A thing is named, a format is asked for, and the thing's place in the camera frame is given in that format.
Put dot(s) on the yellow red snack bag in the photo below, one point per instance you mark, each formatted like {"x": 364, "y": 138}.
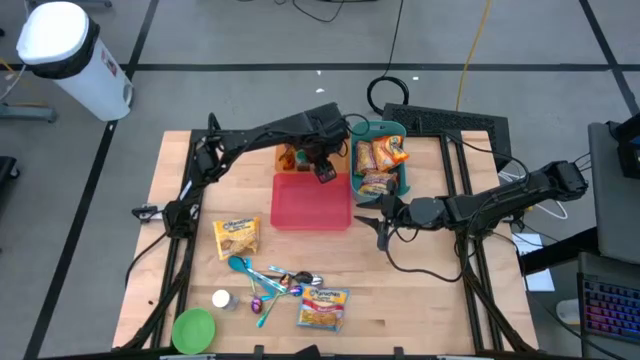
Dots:
{"x": 365, "y": 157}

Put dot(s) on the white lid spice jar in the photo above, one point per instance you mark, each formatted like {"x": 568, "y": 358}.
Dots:
{"x": 223, "y": 299}

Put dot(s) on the pink plastic bin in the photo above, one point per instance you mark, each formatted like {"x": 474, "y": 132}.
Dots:
{"x": 310, "y": 202}

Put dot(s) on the white paper sheet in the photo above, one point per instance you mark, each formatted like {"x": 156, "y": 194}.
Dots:
{"x": 527, "y": 245}

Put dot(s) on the grey stand base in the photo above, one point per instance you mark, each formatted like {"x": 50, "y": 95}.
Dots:
{"x": 25, "y": 112}

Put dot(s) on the black box device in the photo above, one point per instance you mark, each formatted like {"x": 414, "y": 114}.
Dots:
{"x": 631, "y": 150}

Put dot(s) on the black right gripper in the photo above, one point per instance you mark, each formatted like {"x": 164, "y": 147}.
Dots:
{"x": 422, "y": 212}

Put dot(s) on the white trash can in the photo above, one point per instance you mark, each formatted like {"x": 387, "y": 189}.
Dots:
{"x": 65, "y": 55}

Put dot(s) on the silver metal spoon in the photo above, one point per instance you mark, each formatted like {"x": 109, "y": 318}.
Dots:
{"x": 302, "y": 277}
{"x": 316, "y": 280}

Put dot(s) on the orange plastic bin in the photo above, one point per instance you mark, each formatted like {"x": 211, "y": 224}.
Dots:
{"x": 341, "y": 164}

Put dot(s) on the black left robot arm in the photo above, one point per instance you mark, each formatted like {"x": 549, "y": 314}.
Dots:
{"x": 260, "y": 132}

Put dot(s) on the white computer mouse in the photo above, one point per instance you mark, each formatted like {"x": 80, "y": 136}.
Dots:
{"x": 567, "y": 311}

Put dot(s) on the slim teal utensil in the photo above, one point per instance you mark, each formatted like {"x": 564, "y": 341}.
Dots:
{"x": 267, "y": 312}

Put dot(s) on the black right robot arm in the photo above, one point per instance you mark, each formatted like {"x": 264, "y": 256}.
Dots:
{"x": 515, "y": 195}

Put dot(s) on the green lid oregano jar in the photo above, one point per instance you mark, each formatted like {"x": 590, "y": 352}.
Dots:
{"x": 301, "y": 160}

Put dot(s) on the black table frame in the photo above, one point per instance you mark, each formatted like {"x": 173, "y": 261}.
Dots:
{"x": 425, "y": 133}

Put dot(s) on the green plastic plate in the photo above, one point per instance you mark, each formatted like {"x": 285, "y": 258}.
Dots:
{"x": 193, "y": 330}

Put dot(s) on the black backlit keyboard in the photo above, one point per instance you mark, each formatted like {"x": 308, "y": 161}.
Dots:
{"x": 610, "y": 310}

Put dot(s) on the yellow ramen pack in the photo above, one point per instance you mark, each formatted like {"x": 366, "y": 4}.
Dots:
{"x": 236, "y": 237}

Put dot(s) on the teal plastic bin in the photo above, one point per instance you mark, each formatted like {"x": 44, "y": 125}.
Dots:
{"x": 378, "y": 128}

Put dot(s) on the iridescent metal spoon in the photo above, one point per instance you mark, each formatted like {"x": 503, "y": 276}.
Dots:
{"x": 256, "y": 305}
{"x": 296, "y": 290}

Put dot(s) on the brown snack pouch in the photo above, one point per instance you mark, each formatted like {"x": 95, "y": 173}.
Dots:
{"x": 287, "y": 157}

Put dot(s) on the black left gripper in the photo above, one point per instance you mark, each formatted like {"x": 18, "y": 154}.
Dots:
{"x": 325, "y": 135}

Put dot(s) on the blue beef ramen pack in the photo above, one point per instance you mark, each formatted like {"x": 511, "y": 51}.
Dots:
{"x": 322, "y": 307}

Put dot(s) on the orange ramen pack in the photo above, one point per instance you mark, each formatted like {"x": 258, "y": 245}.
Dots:
{"x": 391, "y": 151}

